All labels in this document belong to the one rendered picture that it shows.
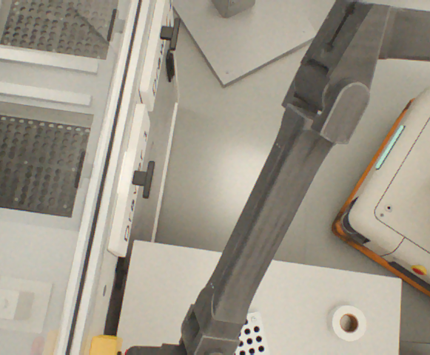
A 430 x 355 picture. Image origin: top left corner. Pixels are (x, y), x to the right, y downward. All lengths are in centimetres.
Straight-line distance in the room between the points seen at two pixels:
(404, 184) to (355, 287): 68
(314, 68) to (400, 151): 119
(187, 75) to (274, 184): 148
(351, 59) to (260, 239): 24
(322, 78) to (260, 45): 152
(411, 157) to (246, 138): 61
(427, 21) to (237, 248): 34
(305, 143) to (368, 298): 61
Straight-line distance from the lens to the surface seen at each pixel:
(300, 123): 58
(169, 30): 108
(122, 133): 90
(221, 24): 211
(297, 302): 109
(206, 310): 68
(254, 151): 194
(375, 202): 169
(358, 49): 57
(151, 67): 102
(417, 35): 62
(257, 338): 108
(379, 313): 114
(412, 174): 176
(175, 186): 189
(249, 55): 206
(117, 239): 92
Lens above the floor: 183
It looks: 75 degrees down
